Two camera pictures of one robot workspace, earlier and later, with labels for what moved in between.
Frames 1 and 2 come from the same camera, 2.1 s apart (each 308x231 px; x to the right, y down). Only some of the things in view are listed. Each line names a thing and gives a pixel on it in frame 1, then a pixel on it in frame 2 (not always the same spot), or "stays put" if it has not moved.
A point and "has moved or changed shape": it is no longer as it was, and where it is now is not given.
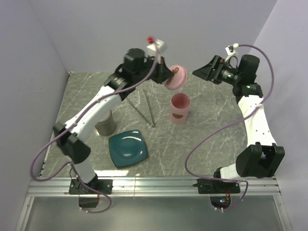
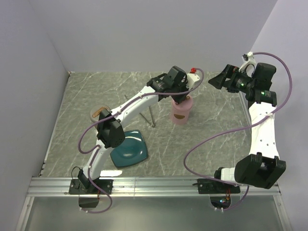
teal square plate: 127,148 stays put
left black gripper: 163,72 -> 179,100
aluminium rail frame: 259,186 stays put
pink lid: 177,80 has moved or changed shape
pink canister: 180,105 stays put
